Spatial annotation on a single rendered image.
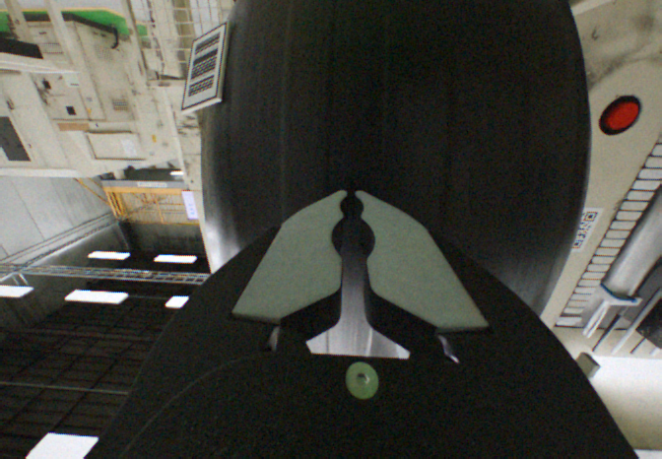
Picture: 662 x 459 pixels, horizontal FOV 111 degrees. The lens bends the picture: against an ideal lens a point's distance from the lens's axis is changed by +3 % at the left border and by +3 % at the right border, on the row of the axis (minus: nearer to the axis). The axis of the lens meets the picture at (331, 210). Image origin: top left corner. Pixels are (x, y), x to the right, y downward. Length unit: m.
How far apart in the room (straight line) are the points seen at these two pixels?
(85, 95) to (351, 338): 4.75
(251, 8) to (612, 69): 0.39
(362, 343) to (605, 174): 0.40
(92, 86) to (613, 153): 4.77
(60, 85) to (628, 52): 5.10
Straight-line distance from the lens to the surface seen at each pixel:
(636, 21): 0.46
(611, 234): 0.57
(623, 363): 1.03
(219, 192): 0.17
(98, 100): 4.70
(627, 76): 0.46
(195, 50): 0.23
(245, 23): 0.20
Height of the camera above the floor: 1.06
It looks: 24 degrees up
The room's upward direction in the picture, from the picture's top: 180 degrees counter-clockwise
